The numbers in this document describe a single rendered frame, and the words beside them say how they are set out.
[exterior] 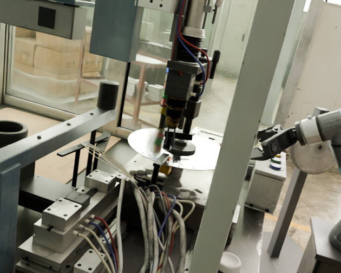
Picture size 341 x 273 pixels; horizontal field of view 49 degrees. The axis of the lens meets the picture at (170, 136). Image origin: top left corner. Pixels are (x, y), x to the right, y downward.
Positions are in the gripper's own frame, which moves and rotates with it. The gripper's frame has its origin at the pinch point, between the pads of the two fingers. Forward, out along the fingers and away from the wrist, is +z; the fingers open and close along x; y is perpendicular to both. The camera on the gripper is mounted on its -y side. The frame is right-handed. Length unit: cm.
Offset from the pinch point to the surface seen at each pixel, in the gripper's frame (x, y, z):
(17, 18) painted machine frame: 56, -25, 39
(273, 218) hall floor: -90, 167, 43
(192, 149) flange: 4.4, -0.3, 12.9
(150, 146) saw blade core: 9.9, -7.6, 23.0
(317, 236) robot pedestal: -37.6, 15.6, -12.4
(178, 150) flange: 6.0, -4.9, 15.4
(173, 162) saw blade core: 4.1, -13.2, 14.3
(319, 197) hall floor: -107, 240, 16
